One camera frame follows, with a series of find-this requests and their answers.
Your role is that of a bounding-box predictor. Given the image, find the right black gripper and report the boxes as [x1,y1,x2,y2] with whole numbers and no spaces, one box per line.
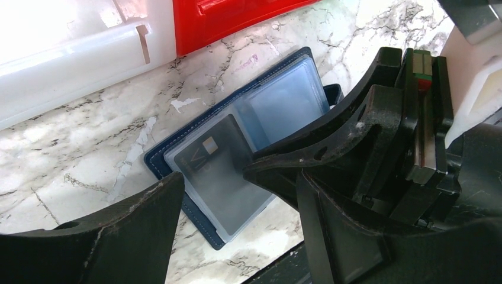
[243,47,501,235]

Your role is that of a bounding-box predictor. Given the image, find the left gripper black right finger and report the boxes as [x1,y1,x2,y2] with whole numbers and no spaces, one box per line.
[296,172,501,283]

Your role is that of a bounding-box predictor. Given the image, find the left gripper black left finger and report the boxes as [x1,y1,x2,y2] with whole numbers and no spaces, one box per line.
[1,173,185,283]

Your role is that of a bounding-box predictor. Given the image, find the navy blue card holder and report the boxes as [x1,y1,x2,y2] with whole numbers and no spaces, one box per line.
[144,47,343,250]

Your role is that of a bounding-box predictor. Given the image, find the red plastic bin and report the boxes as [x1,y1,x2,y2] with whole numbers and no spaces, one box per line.
[173,0,316,56]

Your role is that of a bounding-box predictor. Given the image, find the white plastic bin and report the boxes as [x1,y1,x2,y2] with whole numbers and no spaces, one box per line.
[1,1,176,129]

